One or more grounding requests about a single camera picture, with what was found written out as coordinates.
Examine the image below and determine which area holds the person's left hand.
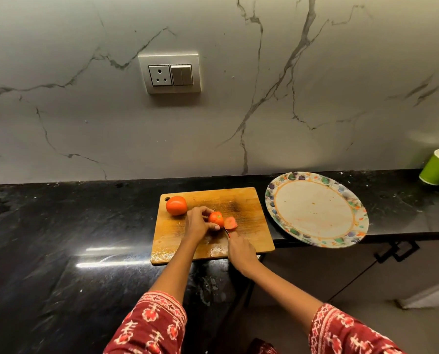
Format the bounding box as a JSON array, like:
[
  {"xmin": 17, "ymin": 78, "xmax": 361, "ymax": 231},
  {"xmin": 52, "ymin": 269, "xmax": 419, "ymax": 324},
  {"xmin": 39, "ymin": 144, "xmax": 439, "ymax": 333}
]
[{"xmin": 182, "ymin": 206, "xmax": 221, "ymax": 247}]

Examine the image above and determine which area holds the person's right hand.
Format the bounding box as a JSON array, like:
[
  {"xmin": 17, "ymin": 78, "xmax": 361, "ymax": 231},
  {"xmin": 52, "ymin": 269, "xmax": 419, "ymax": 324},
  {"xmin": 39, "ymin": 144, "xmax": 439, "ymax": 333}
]
[{"xmin": 227, "ymin": 231, "xmax": 260, "ymax": 279}]

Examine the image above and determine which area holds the floral rimmed plate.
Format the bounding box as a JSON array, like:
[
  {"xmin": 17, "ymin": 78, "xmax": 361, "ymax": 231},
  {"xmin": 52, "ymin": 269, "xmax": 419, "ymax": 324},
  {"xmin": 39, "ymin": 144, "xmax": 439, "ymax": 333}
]
[{"xmin": 264, "ymin": 171, "xmax": 370, "ymax": 249}]

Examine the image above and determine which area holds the person's right forearm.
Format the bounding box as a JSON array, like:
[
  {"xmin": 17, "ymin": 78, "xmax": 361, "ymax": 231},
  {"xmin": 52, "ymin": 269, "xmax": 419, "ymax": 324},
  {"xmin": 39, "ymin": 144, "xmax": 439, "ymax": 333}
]
[{"xmin": 243, "ymin": 263, "xmax": 323, "ymax": 334}]

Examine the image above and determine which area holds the person's left forearm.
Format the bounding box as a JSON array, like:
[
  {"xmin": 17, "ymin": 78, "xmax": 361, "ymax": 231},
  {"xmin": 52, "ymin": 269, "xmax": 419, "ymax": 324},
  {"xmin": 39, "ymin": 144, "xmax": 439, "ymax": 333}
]
[{"xmin": 149, "ymin": 241, "xmax": 200, "ymax": 305}]

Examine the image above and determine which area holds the wooden cutting board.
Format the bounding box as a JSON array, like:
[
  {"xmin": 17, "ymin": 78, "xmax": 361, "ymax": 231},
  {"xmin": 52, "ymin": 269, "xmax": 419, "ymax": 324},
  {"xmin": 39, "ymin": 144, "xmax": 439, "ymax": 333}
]
[{"xmin": 150, "ymin": 186, "xmax": 276, "ymax": 266}]

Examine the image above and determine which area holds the brown lower cabinet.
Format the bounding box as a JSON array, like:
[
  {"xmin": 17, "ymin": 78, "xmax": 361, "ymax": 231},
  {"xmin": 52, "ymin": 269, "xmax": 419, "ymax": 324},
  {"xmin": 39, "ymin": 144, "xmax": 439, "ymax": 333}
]
[{"xmin": 249, "ymin": 239, "xmax": 439, "ymax": 303}]

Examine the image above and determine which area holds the red patterned tunic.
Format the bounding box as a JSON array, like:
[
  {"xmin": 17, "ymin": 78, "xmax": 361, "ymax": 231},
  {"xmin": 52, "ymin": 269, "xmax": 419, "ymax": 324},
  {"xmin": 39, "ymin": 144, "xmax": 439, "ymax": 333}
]
[{"xmin": 247, "ymin": 338, "xmax": 278, "ymax": 354}]

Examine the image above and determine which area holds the red patterned left sleeve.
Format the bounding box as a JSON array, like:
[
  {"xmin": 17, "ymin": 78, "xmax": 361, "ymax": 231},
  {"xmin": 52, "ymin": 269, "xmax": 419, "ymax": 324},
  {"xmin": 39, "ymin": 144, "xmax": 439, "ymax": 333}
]
[{"xmin": 103, "ymin": 291, "xmax": 188, "ymax": 354}]

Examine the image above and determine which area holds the red patterned sleeve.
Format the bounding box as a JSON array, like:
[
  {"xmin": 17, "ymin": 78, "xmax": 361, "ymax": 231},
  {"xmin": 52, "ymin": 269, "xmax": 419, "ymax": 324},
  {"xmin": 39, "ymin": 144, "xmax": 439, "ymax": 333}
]
[
  {"xmin": 103, "ymin": 291, "xmax": 188, "ymax": 354},
  {"xmin": 308, "ymin": 302, "xmax": 405, "ymax": 354}
]

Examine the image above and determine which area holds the red patterned right sleeve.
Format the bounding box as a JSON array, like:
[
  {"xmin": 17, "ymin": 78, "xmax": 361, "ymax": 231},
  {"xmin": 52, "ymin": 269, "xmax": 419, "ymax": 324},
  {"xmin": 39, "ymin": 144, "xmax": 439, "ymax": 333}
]
[{"xmin": 308, "ymin": 302, "xmax": 405, "ymax": 354}]

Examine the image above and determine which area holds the green paper cup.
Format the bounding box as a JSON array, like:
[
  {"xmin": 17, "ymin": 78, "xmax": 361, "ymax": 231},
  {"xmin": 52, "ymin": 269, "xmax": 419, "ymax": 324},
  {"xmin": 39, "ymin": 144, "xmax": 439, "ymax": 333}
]
[{"xmin": 418, "ymin": 149, "xmax": 439, "ymax": 186}]

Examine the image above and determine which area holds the black cabinet handle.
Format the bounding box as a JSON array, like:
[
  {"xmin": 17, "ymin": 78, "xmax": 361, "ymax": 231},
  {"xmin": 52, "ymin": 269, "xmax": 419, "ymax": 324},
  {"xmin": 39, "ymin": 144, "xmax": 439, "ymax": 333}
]
[
  {"xmin": 392, "ymin": 240, "xmax": 420, "ymax": 263},
  {"xmin": 374, "ymin": 243, "xmax": 400, "ymax": 264}
]

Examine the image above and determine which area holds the wall socket and switch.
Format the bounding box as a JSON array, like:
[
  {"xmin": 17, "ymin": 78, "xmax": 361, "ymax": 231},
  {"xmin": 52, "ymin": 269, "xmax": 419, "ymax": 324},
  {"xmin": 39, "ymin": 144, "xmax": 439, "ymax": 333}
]
[{"xmin": 138, "ymin": 52, "xmax": 202, "ymax": 95}]

